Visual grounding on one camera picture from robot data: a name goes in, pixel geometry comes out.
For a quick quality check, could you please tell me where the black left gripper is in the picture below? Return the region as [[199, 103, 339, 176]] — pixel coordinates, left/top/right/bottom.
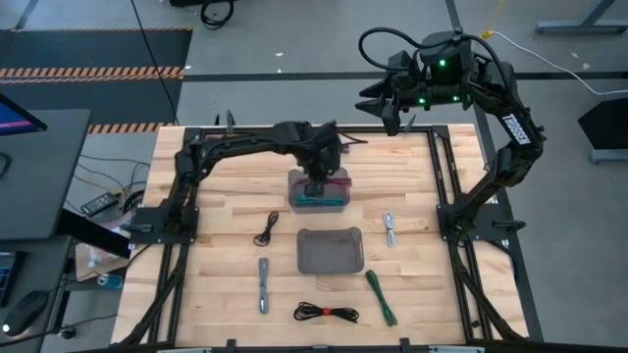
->
[[295, 121, 344, 199]]

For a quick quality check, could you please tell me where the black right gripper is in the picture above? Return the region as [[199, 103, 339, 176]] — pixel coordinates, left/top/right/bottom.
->
[[354, 48, 419, 138]]

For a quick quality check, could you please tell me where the small black USB-C cable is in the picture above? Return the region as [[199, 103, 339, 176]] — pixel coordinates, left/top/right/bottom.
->
[[252, 210, 281, 247]]

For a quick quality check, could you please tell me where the translucent grey plastic bin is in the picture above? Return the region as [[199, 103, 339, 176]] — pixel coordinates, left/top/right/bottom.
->
[[295, 226, 366, 276], [288, 166, 352, 215]]

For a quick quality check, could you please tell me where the white USB-C cable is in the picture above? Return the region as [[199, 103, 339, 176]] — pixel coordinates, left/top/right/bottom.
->
[[382, 211, 397, 249]]

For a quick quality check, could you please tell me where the black cable with red strap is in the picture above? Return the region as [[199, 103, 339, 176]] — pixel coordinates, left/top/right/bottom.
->
[[292, 301, 361, 325]]

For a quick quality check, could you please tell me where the grey metal table leg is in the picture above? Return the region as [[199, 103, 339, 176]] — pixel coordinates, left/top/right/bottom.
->
[[534, 0, 628, 36]]

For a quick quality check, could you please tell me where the black power adapter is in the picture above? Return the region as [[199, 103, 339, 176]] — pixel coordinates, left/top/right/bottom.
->
[[79, 191, 121, 218]]

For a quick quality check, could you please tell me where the teal tape roll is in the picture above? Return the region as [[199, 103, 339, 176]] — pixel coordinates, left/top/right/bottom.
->
[[96, 273, 124, 290]]

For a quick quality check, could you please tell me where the black box on grey base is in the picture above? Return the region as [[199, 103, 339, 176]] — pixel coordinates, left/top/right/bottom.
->
[[577, 97, 628, 164]]

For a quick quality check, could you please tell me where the cardboard box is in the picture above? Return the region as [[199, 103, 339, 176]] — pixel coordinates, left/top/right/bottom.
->
[[73, 242, 131, 283]]

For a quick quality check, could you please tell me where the black hazard-striped floor mat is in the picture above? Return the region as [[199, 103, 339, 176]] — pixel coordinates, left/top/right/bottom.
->
[[0, 27, 193, 134]]

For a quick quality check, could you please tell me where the dark grey desk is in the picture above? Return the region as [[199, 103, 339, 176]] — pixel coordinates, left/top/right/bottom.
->
[[0, 108, 92, 241]]

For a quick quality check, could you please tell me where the computer monitor with blue screen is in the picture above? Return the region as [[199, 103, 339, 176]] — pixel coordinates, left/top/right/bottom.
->
[[0, 92, 49, 137]]

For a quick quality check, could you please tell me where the dark keyboard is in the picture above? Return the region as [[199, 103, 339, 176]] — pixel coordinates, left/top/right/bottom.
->
[[0, 251, 19, 308]]

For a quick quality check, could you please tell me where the black aluminium table frame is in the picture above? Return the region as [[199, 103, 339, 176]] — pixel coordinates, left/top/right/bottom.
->
[[117, 125, 546, 344]]

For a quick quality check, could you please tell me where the yellow floor cable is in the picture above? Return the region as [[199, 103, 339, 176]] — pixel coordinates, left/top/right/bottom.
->
[[480, 0, 506, 41]]

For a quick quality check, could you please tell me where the white floor cable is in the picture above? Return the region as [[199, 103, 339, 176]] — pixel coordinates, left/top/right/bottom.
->
[[493, 29, 628, 97]]

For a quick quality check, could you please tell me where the black coiled cable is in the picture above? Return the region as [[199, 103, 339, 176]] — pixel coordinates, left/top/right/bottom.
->
[[169, 0, 236, 30]]

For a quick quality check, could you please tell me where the black cable tangle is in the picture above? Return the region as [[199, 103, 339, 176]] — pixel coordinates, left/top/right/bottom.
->
[[76, 153, 151, 216]]

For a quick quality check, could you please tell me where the thin black floor cable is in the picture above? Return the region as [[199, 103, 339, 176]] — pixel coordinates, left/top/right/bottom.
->
[[130, 0, 181, 126]]

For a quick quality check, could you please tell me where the black floor plug cable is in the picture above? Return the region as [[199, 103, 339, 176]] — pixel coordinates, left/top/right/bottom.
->
[[41, 313, 119, 342]]

